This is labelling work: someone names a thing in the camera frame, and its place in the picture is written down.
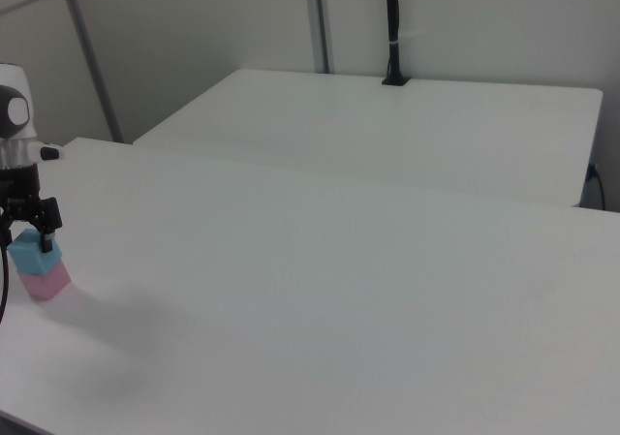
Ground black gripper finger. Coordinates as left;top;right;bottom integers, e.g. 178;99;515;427
38;196;65;254
0;205;13;248

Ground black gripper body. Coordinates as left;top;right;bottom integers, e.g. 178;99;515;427
0;162;49;227

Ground blue cube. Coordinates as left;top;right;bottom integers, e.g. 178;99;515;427
7;229;66;277

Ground pink cube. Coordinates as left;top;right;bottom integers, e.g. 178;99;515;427
16;259;74;302

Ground white side table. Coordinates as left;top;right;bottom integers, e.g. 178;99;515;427
131;68;605;209

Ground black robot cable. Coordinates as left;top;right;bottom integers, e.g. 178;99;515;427
0;229;14;326

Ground grey slanted partition post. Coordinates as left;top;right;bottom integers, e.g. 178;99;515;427
54;0;125;144

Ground grey vertical partition post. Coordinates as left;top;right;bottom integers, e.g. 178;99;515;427
303;0;337;75

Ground black camera pole with base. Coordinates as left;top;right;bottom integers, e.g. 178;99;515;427
381;0;413;88

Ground black power cable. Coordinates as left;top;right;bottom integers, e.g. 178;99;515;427
586;162;607;211

